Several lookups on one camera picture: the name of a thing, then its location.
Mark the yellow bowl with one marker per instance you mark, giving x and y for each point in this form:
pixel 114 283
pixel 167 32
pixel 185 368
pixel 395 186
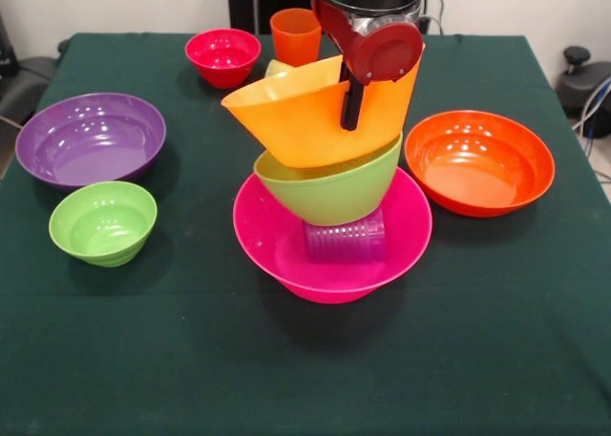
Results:
pixel 296 121

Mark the purple bowl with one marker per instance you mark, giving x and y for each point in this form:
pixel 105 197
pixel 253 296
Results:
pixel 90 145

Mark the small green bowl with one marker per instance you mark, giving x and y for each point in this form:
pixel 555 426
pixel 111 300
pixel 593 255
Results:
pixel 102 226

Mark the purple cup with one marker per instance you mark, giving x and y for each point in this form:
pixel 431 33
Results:
pixel 343 245

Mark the red bowl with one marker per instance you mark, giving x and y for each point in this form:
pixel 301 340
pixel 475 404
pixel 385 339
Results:
pixel 224 59

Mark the black round equipment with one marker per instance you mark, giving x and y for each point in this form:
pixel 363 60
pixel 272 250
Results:
pixel 580 83

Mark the yellow cup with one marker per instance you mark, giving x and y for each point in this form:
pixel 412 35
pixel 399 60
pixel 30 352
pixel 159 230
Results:
pixel 274 68

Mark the pink bowl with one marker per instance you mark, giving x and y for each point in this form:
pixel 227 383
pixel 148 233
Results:
pixel 267 245

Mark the dark green tablecloth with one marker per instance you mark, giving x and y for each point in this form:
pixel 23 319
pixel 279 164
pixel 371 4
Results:
pixel 143 336

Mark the large green bowl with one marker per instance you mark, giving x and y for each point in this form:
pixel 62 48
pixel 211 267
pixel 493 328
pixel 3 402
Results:
pixel 334 193

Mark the orange cup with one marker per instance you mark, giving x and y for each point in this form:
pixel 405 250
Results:
pixel 293 40

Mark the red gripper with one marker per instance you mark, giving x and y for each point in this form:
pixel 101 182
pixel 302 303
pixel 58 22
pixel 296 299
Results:
pixel 386 54

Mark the dark grey chair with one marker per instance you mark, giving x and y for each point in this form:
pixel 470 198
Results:
pixel 28 83

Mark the orange bowl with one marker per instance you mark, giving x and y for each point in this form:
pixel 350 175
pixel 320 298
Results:
pixel 477 164

